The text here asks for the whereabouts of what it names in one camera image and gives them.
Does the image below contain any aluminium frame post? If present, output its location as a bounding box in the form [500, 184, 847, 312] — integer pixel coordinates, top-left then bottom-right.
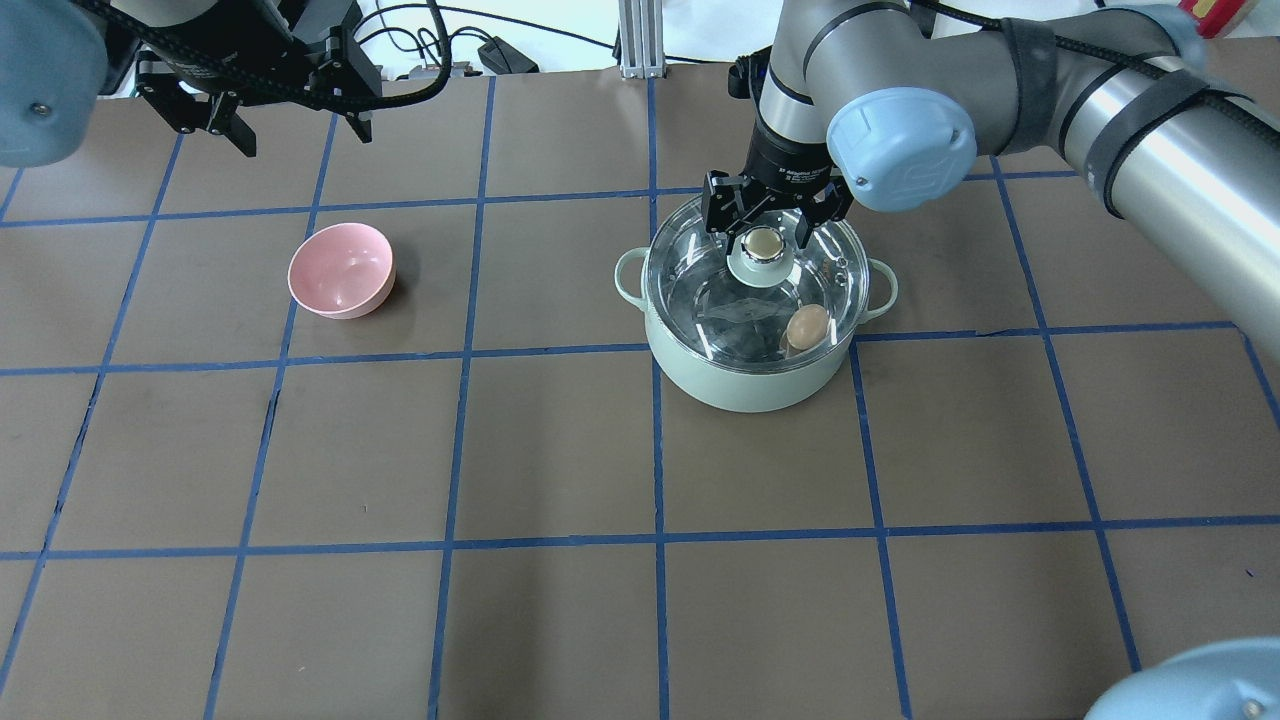
[617, 0, 668, 79]

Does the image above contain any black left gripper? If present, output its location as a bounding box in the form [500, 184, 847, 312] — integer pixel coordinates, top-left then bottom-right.
[131, 1, 383, 158]

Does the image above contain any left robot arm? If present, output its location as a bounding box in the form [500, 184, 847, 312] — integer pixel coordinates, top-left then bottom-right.
[1, 1, 381, 168]

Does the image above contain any glass pot lid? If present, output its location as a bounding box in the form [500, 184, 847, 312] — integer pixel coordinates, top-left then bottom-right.
[643, 197, 887, 374]

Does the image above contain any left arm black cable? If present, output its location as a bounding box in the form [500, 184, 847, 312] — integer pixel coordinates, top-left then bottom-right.
[79, 0, 453, 109]

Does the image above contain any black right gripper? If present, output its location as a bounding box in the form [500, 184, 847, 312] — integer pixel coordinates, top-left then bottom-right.
[701, 120, 854, 249]

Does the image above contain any mint green electric pot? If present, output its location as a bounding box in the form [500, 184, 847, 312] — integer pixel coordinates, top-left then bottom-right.
[614, 237, 900, 413]

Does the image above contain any pink bowl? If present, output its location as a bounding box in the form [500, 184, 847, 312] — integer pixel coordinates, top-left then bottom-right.
[285, 222, 397, 320]

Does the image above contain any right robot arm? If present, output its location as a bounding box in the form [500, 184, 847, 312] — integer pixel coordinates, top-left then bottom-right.
[701, 1, 1279, 355]

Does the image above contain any beige egg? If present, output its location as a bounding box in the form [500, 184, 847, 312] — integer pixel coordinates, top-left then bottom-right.
[783, 304, 831, 352]

